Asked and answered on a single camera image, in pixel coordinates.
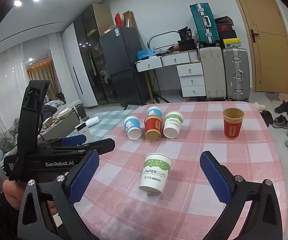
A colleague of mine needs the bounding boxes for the white wardrobe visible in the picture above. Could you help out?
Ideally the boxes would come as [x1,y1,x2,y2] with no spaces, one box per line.
[62,22,98,108]

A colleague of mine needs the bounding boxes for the red shoe box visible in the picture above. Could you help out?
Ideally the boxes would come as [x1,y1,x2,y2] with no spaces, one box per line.
[219,30,237,40]

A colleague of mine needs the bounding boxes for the dark glass display cabinet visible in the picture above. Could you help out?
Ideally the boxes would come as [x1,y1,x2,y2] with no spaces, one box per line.
[73,4,114,105]

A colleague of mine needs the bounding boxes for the blue white paper cup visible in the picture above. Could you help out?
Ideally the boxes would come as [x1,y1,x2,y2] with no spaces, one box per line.
[147,106,163,118]
[123,115,142,140]

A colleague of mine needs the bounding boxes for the cardboard box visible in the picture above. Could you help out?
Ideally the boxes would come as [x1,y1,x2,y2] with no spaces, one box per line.
[123,10,134,28]

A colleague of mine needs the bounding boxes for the low coffee table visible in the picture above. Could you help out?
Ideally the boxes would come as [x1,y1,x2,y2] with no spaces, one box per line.
[41,100,87,142]

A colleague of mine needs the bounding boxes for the teal suitcase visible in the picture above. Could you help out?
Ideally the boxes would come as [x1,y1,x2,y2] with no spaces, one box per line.
[189,3,221,46]

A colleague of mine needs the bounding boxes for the person's left hand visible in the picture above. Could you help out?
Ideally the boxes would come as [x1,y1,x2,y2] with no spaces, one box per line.
[2,180,25,212]

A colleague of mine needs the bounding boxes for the silver suitcase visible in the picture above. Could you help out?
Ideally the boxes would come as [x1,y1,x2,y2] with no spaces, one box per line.
[222,47,250,102]

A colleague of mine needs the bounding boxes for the blue plastic bag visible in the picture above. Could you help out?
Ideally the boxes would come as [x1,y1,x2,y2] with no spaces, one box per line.
[137,47,157,60]

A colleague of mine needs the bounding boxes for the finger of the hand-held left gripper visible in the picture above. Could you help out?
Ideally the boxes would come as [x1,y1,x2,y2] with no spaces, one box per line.
[37,134,87,151]
[49,138,116,157]

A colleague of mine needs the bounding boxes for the wooden door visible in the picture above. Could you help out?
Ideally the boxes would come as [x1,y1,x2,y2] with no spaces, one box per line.
[228,0,288,93]

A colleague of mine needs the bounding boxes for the beige suitcase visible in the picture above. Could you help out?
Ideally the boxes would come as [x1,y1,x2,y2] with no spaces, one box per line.
[199,46,227,102]

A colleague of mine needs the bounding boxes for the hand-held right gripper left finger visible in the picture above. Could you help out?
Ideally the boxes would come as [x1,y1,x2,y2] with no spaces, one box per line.
[17,150,100,240]

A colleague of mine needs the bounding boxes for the yellow black shoe box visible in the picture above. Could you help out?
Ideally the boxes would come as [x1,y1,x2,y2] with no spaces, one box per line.
[223,38,242,48]

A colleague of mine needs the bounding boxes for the white sheer curtain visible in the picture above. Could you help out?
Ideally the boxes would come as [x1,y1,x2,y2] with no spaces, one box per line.
[0,34,68,133]

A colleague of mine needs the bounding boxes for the pink checked tablecloth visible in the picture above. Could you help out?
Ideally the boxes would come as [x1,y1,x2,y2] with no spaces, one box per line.
[74,101,288,240]

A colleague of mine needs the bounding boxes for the red paper cup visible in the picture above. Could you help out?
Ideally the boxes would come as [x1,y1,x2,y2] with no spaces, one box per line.
[144,115,163,142]
[222,108,245,140]

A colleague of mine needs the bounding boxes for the black bag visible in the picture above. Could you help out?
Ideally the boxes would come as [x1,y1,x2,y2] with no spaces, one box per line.
[178,27,197,52]

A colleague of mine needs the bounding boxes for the white drawer unit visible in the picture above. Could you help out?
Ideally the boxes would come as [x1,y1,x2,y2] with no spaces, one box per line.
[176,62,207,98]

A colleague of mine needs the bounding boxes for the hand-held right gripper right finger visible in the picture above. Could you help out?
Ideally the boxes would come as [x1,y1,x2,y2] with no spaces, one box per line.
[200,151,283,240]

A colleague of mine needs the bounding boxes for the white paper roll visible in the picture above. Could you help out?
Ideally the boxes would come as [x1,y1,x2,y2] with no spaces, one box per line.
[86,116,101,127]

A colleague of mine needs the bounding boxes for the green checked cloth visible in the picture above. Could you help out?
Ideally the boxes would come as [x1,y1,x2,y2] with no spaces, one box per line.
[84,104,144,146]

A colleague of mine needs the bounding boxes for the white green-leaf paper cup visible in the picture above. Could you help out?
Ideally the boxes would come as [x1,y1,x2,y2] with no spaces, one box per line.
[163,111,184,139]
[138,153,172,195]

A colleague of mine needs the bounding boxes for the dark grey refrigerator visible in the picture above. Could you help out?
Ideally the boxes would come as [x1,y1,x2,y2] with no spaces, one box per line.
[99,26,151,107]

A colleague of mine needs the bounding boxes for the white desk with drawers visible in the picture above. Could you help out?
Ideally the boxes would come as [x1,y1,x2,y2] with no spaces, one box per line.
[134,49,201,73]

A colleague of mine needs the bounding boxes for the golden curtain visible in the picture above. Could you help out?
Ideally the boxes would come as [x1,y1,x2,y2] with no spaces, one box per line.
[27,59,58,98]

